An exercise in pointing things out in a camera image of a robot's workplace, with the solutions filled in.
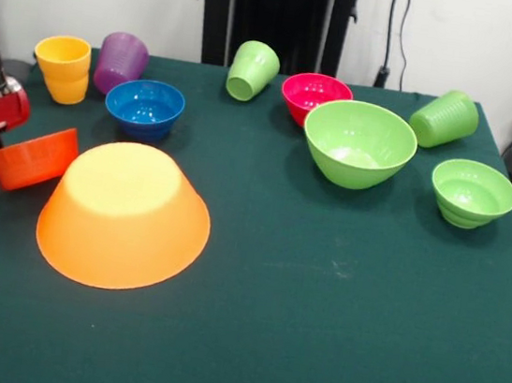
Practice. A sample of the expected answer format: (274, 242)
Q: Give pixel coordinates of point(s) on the red bowl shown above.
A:
(33, 162)

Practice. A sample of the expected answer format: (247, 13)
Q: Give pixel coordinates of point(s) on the yellow ribbed cup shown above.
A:
(63, 76)

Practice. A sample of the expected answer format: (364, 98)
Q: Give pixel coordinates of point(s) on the large orange bowl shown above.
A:
(124, 226)

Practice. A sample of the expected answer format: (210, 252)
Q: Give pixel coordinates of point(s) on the purple cup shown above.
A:
(119, 65)

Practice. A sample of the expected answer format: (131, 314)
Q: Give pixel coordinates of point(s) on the blue ribbed bowl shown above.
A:
(144, 110)

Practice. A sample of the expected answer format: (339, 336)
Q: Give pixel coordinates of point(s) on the green ribbed cup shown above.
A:
(253, 68)

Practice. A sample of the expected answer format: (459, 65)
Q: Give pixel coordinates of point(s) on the dark green tablecloth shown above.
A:
(270, 297)

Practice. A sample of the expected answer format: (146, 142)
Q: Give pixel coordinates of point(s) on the pink bowl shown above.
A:
(306, 94)

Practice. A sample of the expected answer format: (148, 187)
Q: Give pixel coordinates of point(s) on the large green bowl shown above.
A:
(362, 139)

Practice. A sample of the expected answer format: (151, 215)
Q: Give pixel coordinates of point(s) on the green smooth cup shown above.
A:
(445, 117)

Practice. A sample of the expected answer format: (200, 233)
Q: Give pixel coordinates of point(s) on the small green ribbed bowl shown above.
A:
(473, 192)

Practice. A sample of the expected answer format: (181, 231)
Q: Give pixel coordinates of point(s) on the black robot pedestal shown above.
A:
(270, 14)

